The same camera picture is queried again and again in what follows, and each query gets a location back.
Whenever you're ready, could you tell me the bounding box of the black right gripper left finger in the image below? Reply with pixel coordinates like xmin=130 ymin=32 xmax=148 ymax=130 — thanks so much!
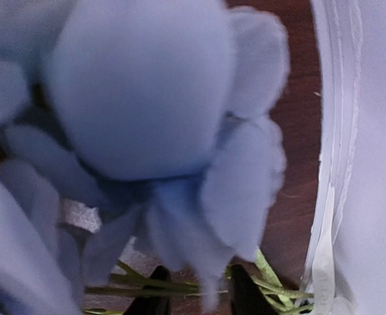
xmin=125 ymin=266 xmax=171 ymax=315

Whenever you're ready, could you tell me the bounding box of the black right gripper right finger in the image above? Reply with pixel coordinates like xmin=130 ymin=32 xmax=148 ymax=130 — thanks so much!
xmin=229 ymin=264 xmax=272 ymax=315

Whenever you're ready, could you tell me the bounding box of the blue flower bunch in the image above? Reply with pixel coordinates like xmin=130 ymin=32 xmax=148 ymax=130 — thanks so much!
xmin=0 ymin=1 xmax=290 ymax=314

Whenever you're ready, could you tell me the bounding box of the cream ribbon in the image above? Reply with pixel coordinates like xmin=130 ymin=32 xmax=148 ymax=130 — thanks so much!
xmin=301 ymin=1 xmax=364 ymax=314

